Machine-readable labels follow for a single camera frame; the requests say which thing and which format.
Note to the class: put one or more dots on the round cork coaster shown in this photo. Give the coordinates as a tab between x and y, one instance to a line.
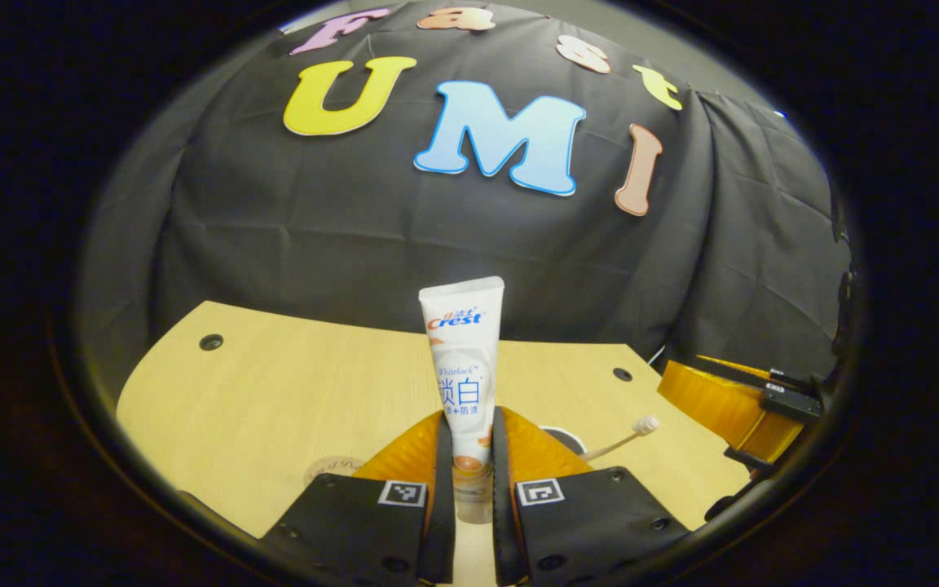
331	471

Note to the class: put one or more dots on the white toothpaste tube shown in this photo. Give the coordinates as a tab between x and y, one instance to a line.
463	367

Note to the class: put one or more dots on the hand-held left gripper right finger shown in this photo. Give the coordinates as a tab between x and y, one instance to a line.
502	522

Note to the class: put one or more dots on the wooden toothbrush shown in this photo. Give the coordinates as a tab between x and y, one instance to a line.
645	425

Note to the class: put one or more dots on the light wooden desktop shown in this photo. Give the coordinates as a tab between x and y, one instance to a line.
274	391

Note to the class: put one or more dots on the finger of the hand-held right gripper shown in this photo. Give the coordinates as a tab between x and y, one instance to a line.
787	399

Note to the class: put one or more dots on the black backdrop cloth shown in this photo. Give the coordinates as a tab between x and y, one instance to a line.
355	228

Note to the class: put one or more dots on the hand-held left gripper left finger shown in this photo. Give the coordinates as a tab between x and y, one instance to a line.
443	522

